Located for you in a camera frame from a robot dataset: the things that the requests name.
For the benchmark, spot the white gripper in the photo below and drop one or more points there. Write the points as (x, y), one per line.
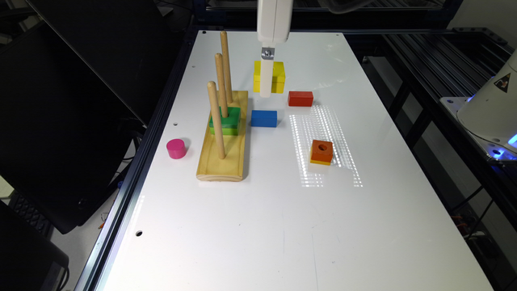
(273, 27)

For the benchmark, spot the yellow square block with hole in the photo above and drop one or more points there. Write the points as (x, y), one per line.
(278, 77)

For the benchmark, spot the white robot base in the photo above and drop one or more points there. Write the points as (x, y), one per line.
(489, 116)

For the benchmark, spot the red rectangular block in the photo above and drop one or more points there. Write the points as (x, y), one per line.
(300, 98)

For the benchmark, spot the blue rectangular block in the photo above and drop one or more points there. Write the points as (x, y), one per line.
(262, 118)

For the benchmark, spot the dark green square block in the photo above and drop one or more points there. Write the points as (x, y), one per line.
(232, 120)

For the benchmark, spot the light green square block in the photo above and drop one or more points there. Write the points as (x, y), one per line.
(226, 131)

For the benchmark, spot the orange square block with hole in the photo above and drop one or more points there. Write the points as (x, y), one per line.
(322, 151)

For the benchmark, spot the yellow block under orange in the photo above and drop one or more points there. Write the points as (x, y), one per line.
(319, 162)

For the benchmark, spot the pink cylinder block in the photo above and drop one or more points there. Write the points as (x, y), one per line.
(176, 148)

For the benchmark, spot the rear wooden peg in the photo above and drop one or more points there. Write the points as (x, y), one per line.
(226, 66)

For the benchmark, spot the wooden peg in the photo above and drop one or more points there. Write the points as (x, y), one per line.
(226, 66)
(221, 83)
(216, 119)

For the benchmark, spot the middle wooden peg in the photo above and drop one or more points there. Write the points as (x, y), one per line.
(221, 83)

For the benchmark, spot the front wooden peg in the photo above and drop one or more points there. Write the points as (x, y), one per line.
(216, 119)

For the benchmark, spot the large black panel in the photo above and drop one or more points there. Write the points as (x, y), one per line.
(73, 89)

